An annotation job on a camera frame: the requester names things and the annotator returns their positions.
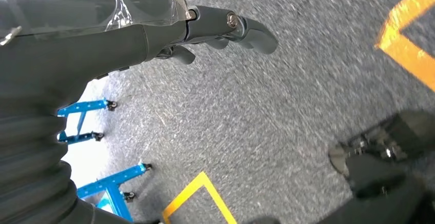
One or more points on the robot left foot black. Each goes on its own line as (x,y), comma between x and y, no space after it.
(374,178)

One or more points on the blue metal shelf rack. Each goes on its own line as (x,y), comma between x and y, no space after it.
(81,107)
(115,177)

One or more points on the robot left arm ribbed sleeve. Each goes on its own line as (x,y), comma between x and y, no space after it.
(27,164)

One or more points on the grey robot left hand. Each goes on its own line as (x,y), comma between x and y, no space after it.
(85,52)

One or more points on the yellow floor tape marking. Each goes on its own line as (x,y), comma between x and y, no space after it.
(418,63)
(183,195)

